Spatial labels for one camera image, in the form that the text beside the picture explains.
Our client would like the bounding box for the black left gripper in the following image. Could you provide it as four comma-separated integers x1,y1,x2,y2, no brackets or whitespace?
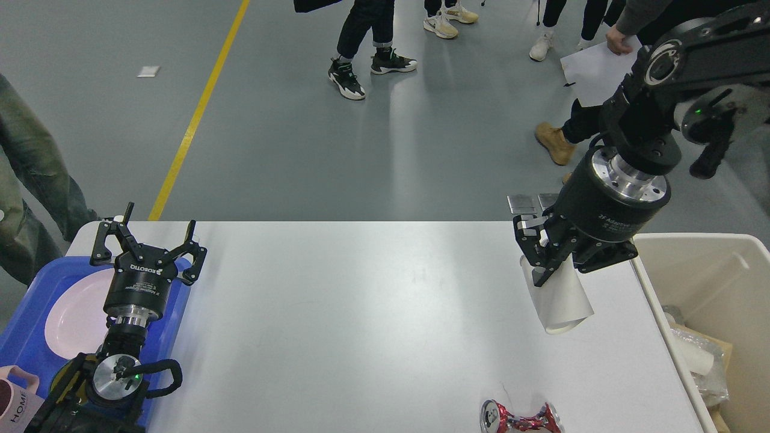
90,203,208,325

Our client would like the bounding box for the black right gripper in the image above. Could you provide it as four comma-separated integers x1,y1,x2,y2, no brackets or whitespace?
513,146,672,287

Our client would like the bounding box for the white paper cup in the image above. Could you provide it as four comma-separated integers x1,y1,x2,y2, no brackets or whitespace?
520,256,594,334
671,327,715,376

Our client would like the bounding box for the pink plate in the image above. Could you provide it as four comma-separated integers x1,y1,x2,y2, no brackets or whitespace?
44,269,114,359

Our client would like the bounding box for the aluminium foil sheet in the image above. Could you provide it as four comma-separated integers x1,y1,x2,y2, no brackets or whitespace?
679,328,730,407

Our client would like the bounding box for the brown paper bag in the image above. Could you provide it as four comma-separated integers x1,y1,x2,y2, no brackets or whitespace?
669,322,733,432

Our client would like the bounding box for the pink ribbed mug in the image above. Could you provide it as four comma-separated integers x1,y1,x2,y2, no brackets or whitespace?
1,365,45,432

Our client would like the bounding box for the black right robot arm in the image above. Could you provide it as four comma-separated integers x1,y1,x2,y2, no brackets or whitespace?
513,1,768,287

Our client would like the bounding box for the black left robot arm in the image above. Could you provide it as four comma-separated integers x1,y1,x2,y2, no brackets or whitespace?
26,203,208,432

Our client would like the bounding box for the bystander bare hand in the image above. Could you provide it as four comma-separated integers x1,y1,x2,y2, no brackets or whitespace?
605,25,633,55

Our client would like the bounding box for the right metal floor socket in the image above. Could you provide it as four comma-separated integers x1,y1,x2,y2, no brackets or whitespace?
537,194,559,213

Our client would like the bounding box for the metal floor socket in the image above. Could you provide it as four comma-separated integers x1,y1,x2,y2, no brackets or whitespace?
508,194,539,215
537,194,559,213

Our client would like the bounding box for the left metal floor socket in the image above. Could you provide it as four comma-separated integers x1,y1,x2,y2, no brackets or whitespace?
508,194,539,215

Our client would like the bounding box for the clear plastic bottle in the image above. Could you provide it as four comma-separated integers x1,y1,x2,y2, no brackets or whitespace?
662,305,686,326

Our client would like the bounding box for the person in green trousers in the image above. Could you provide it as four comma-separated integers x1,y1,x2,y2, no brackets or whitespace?
1,76,99,285

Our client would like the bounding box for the person in tan boots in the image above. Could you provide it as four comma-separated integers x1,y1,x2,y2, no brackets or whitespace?
534,0,753,184

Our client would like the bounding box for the beige plastic bin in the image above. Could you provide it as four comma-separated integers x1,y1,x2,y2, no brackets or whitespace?
632,233,769,432

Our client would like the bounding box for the white paper sheet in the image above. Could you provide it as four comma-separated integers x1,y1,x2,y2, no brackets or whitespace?
561,36,642,107

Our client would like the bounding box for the crushed red soda can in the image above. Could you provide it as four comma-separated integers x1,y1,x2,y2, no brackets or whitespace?
479,399,564,432

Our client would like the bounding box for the person in plain white sneakers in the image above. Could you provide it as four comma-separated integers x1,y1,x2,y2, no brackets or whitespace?
529,0,626,61

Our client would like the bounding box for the person in black-white sneakers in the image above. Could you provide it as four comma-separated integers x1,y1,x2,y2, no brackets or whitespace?
328,1,418,100

